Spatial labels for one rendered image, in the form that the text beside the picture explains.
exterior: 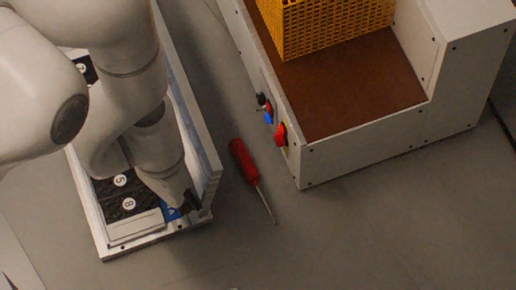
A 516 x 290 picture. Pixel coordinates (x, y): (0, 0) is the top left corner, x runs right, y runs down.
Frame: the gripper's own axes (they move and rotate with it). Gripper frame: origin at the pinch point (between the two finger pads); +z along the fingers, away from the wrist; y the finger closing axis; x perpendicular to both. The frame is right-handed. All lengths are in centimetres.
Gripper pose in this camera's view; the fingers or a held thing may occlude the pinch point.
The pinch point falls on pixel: (172, 194)
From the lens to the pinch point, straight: 169.4
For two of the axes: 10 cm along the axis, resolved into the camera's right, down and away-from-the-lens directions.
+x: 6.8, -6.7, 2.9
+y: 7.3, 5.9, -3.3
